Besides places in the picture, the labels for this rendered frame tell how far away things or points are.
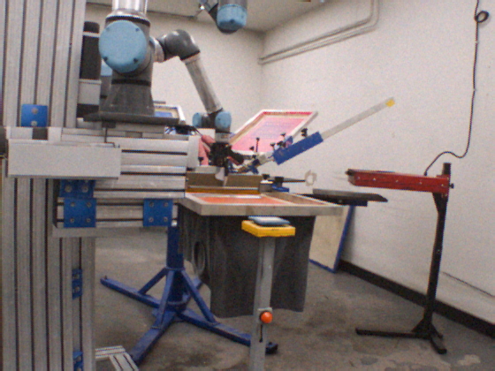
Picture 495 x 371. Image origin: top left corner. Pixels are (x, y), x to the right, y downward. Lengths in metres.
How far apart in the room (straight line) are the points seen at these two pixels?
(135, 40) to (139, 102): 0.20
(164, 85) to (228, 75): 0.97
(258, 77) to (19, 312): 5.82
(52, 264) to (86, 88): 0.56
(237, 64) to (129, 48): 5.65
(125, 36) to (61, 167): 0.34
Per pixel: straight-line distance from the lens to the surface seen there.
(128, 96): 1.22
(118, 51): 1.10
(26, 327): 1.48
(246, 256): 1.72
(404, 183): 2.72
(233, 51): 6.72
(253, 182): 2.22
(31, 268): 1.43
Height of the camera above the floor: 1.19
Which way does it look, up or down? 5 degrees down
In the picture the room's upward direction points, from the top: 4 degrees clockwise
